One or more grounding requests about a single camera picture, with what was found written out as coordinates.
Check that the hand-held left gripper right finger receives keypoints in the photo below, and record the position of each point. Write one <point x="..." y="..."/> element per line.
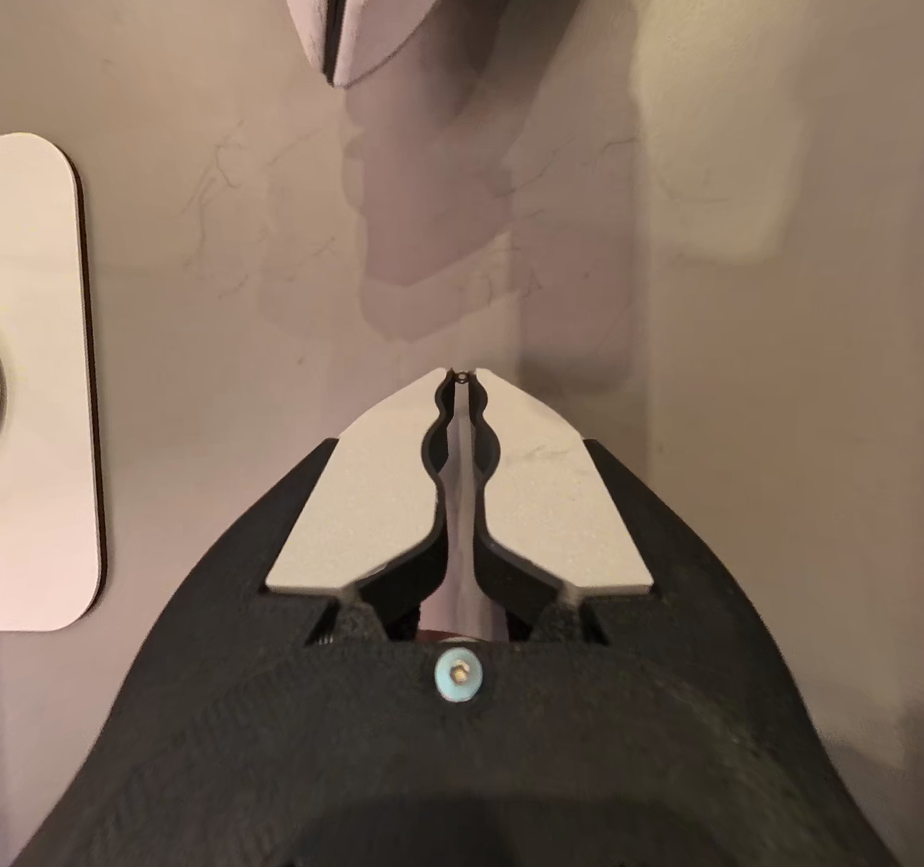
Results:
<point x="563" y="513"/>

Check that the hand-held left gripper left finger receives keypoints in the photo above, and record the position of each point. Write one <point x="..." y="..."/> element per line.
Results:
<point x="354" y="513"/>

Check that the grey desk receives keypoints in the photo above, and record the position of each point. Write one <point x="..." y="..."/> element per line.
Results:
<point x="216" y="268"/>

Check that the white rounded board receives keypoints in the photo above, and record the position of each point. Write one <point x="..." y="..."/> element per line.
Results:
<point x="43" y="376"/>

